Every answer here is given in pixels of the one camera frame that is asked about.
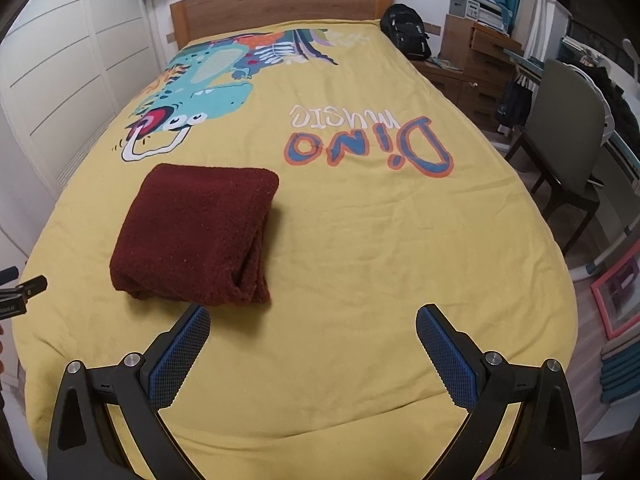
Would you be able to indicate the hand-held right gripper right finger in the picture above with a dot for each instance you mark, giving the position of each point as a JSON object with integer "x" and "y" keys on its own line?
{"x": 447, "y": 355}

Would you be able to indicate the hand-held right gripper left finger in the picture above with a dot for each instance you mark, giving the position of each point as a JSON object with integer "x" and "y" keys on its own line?
{"x": 182, "y": 355}

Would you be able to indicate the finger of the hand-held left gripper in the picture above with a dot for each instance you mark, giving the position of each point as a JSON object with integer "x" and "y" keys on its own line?
{"x": 27, "y": 287}
{"x": 7, "y": 275}

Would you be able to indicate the maroon knit sweater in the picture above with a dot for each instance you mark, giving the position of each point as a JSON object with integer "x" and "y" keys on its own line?
{"x": 200, "y": 230}

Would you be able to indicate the yellow dinosaur printed blanket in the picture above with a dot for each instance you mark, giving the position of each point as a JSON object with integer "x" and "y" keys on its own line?
{"x": 360, "y": 260}

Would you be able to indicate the stack of teal cloths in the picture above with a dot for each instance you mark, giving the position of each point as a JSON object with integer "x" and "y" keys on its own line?
{"x": 622, "y": 367}

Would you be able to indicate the white panelled wardrobe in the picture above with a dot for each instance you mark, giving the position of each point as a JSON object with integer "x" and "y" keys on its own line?
{"x": 60, "y": 70}

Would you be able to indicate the dark hanging bag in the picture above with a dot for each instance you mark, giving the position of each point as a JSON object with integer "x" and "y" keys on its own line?
{"x": 514, "y": 102}

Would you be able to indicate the grey upholstered chair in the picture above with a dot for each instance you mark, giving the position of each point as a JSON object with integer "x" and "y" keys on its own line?
{"x": 565, "y": 110}

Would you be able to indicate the wooden chest of drawers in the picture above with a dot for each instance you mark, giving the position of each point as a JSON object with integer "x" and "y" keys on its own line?
{"x": 487, "y": 60}

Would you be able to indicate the black jacket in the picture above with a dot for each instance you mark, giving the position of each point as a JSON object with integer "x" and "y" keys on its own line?
{"x": 617, "y": 100}

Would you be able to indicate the black backpack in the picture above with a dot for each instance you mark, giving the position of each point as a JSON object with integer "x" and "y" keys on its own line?
{"x": 406, "y": 30}

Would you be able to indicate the white printer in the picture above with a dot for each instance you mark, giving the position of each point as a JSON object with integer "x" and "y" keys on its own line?
{"x": 480, "y": 10}

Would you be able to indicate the wooden bed headboard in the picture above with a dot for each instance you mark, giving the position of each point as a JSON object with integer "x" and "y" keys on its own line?
{"x": 280, "y": 5}

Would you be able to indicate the pink picture frame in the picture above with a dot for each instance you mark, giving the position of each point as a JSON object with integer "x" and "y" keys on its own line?
{"x": 617, "y": 300}

